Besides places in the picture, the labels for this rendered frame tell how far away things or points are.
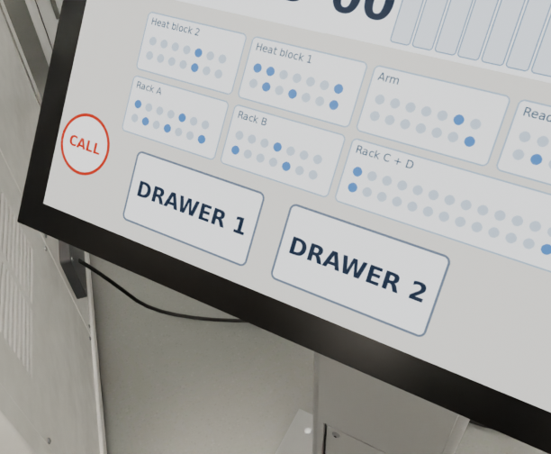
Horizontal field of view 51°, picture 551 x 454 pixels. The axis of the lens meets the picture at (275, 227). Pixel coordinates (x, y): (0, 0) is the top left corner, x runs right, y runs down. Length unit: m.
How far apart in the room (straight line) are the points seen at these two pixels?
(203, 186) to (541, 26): 0.20
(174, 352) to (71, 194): 1.11
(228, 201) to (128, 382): 1.16
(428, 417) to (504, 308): 0.28
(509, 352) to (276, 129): 0.17
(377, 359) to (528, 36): 0.18
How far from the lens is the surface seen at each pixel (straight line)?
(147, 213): 0.38
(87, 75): 0.41
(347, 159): 0.32
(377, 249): 0.32
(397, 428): 0.63
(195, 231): 0.36
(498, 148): 0.31
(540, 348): 0.32
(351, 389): 0.60
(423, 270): 0.32
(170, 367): 1.48
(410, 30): 0.33
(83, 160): 0.41
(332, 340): 0.34
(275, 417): 1.39
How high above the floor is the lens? 1.25
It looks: 47 degrees down
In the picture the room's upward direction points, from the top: 3 degrees counter-clockwise
